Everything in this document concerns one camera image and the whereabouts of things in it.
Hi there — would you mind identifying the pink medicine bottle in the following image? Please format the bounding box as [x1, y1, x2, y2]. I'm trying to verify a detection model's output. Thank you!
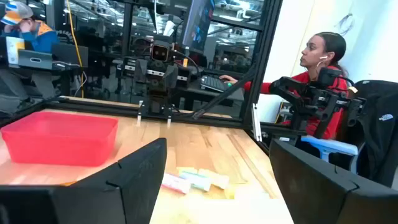
[160, 172, 192, 195]

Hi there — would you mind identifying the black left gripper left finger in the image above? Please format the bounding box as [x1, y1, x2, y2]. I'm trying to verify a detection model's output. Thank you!
[0, 138, 168, 224]

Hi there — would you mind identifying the white box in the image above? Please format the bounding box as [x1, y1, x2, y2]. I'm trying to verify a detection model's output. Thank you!
[6, 36, 25, 65]

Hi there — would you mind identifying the person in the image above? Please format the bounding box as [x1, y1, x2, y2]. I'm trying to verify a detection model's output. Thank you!
[0, 1, 60, 54]
[219, 30, 351, 141]

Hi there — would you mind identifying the black jacket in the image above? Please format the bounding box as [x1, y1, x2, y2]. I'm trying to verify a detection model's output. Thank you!
[354, 80, 398, 187]

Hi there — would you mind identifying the blue chair armrest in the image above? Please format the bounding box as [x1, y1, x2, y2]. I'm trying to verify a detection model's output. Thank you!
[300, 135, 359, 162]

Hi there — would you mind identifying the silver metal bracket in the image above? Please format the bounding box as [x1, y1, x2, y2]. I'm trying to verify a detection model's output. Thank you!
[251, 102, 262, 142]

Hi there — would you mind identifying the yellow medicine bottle white cap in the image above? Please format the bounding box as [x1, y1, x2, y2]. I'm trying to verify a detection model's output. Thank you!
[198, 167, 230, 190]

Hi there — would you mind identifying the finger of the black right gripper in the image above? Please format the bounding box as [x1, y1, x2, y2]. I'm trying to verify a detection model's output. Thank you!
[136, 100, 144, 127]
[166, 105, 174, 129]

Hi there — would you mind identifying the pink-red plastic bin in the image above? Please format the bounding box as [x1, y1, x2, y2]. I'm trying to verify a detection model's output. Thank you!
[0, 111, 119, 167]

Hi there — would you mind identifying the yellow cable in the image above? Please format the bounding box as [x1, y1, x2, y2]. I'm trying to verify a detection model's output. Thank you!
[66, 0, 85, 99]

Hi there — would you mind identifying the black aluminium cell frame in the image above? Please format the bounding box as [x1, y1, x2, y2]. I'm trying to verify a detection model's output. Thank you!
[0, 0, 307, 147]

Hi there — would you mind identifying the black keyboard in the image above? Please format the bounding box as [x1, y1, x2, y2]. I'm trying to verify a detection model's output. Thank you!
[200, 75, 233, 93]

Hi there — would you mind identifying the green medicine bottle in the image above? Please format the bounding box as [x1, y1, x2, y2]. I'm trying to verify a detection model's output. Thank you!
[179, 170, 213, 192]

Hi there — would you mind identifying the grey box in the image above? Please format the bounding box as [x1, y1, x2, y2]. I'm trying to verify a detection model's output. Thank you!
[17, 49, 53, 71]

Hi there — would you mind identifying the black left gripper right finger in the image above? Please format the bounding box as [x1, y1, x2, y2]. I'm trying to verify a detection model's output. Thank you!
[269, 139, 398, 224]

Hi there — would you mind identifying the dark computer monitor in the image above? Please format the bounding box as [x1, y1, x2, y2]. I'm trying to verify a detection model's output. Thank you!
[182, 0, 216, 54]

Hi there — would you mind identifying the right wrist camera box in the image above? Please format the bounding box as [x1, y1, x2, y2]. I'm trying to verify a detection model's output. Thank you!
[150, 43, 171, 62]

